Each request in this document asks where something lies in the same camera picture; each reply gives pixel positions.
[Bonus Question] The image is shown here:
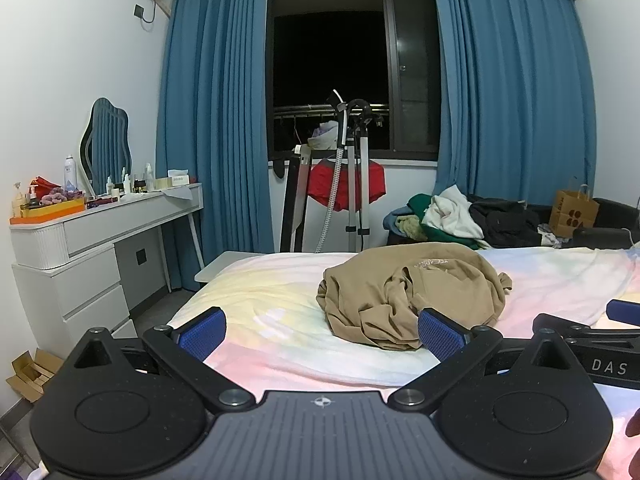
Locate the pile of clothes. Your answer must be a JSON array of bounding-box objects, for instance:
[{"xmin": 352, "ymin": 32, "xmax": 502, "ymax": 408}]
[{"xmin": 383, "ymin": 185, "xmax": 567, "ymax": 250}]

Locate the right blue curtain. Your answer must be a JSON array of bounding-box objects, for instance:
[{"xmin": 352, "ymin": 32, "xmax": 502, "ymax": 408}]
[{"xmin": 435, "ymin": 0, "xmax": 597, "ymax": 205}]

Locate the pastel tie-dye bed cover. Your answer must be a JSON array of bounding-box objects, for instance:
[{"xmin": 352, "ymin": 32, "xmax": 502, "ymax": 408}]
[{"xmin": 171, "ymin": 243, "xmax": 639, "ymax": 479}]

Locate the blue curtain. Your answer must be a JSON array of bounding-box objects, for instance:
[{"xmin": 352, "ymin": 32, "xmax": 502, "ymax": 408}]
[
  {"xmin": 435, "ymin": 0, "xmax": 597, "ymax": 205},
  {"xmin": 156, "ymin": 0, "xmax": 273, "ymax": 290}
]

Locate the dark window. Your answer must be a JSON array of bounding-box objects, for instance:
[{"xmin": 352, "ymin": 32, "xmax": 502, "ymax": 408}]
[{"xmin": 266, "ymin": 0, "xmax": 442, "ymax": 160}]

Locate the white spray bottle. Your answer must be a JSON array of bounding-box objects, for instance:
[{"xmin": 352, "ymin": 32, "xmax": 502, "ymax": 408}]
[{"xmin": 64, "ymin": 155, "xmax": 77, "ymax": 193}]

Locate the cardboard box on floor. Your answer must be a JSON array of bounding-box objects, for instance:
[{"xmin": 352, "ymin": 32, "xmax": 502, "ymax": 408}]
[{"xmin": 6, "ymin": 348, "xmax": 64, "ymax": 404}]

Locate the red garment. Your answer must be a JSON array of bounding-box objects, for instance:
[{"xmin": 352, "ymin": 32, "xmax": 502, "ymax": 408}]
[{"xmin": 308, "ymin": 159, "xmax": 386, "ymax": 211}]

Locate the white tissue box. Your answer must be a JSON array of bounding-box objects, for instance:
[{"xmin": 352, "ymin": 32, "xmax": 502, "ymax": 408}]
[{"xmin": 167, "ymin": 169, "xmax": 190, "ymax": 188}]

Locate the left blue curtain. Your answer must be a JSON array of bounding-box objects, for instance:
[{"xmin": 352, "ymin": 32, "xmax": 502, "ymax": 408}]
[{"xmin": 156, "ymin": 0, "xmax": 273, "ymax": 290}]

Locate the tan printed t-shirt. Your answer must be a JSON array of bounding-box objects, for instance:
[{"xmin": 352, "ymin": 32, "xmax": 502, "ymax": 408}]
[{"xmin": 317, "ymin": 243, "xmax": 513, "ymax": 351}]

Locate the person right hand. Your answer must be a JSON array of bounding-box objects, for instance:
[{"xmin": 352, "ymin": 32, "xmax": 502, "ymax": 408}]
[{"xmin": 625, "ymin": 408, "xmax": 640, "ymax": 438}]

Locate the white dressing table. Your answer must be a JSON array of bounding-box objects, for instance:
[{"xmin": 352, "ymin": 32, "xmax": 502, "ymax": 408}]
[{"xmin": 10, "ymin": 183, "xmax": 204, "ymax": 358}]

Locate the brown paper bag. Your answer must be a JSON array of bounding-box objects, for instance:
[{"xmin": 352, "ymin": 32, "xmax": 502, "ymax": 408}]
[{"xmin": 549, "ymin": 184, "xmax": 600, "ymax": 238}]

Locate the orange tray with items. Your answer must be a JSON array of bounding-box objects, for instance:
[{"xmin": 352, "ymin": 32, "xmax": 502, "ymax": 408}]
[{"xmin": 9, "ymin": 177, "xmax": 86, "ymax": 226}]

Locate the garment steamer stand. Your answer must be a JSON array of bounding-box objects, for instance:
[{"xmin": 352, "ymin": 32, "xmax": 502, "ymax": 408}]
[{"xmin": 314, "ymin": 89, "xmax": 376, "ymax": 254}]

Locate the wavy framed mirror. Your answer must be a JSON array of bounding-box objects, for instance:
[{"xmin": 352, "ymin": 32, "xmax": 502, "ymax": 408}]
[{"xmin": 79, "ymin": 98, "xmax": 132, "ymax": 197}]

